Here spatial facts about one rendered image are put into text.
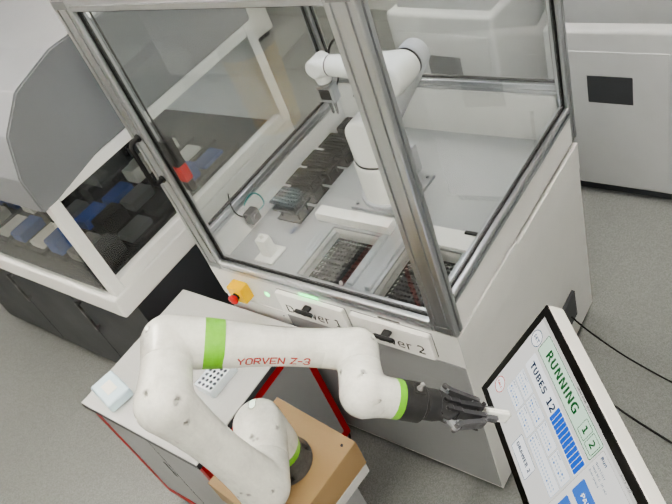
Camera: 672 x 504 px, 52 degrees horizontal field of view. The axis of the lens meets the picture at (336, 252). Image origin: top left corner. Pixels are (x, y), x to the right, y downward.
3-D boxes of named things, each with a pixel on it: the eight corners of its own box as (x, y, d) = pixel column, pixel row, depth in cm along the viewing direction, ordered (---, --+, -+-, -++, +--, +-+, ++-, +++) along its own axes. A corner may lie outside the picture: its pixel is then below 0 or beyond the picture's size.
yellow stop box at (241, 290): (246, 306, 248) (238, 292, 243) (232, 301, 252) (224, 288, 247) (254, 295, 250) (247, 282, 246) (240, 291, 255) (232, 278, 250)
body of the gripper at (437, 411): (432, 407, 152) (468, 413, 155) (423, 377, 159) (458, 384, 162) (417, 428, 157) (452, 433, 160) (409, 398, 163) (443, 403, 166)
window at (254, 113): (431, 316, 197) (327, 2, 136) (222, 258, 247) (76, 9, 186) (432, 314, 198) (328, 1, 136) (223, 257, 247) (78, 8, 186)
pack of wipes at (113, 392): (135, 394, 244) (129, 387, 242) (113, 414, 241) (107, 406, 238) (116, 375, 255) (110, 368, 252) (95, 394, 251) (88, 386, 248)
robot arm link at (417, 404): (384, 397, 162) (391, 430, 155) (406, 365, 156) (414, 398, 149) (407, 401, 164) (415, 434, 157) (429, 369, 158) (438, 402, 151)
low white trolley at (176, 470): (282, 566, 263) (196, 465, 214) (175, 501, 299) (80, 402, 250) (360, 441, 292) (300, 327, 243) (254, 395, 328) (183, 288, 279)
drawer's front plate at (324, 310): (351, 334, 225) (341, 312, 218) (284, 313, 242) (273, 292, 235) (354, 330, 226) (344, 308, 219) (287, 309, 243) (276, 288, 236)
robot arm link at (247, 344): (221, 380, 155) (226, 346, 148) (221, 342, 164) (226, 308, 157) (376, 385, 163) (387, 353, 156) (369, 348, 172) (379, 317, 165)
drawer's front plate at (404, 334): (436, 361, 207) (428, 338, 200) (357, 336, 224) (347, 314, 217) (438, 356, 208) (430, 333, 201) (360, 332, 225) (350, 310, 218)
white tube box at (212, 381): (215, 398, 231) (210, 392, 229) (198, 390, 237) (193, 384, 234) (238, 370, 237) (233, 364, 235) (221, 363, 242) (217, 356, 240)
